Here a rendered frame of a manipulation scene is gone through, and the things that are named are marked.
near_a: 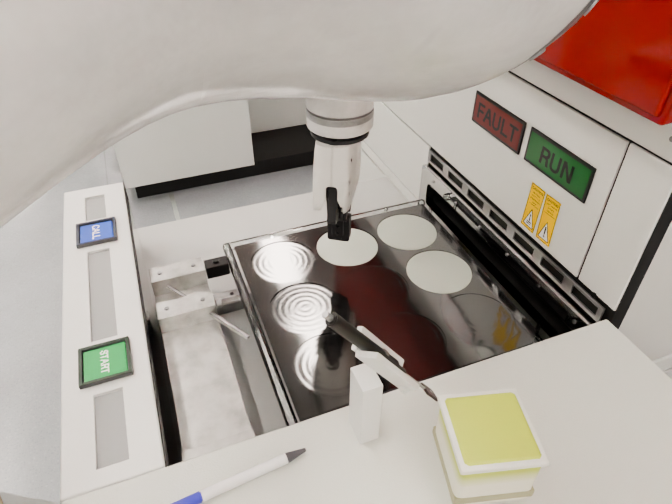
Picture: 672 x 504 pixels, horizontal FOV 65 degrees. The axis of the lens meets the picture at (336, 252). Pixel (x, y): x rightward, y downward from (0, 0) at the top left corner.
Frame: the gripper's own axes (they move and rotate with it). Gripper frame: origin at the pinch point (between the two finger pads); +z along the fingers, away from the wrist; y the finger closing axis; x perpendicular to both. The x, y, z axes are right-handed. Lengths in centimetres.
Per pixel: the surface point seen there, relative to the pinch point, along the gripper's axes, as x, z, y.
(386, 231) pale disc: 5.8, 8.1, -11.0
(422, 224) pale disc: 11.6, 8.1, -14.2
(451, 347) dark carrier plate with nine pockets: 17.6, 8.0, 12.4
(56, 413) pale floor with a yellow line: -93, 98, -16
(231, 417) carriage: -7.5, 10.0, 27.2
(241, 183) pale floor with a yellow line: -83, 98, -156
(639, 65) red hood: 29.2, -28.5, 8.5
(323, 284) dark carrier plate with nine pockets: -1.5, 8.0, 4.1
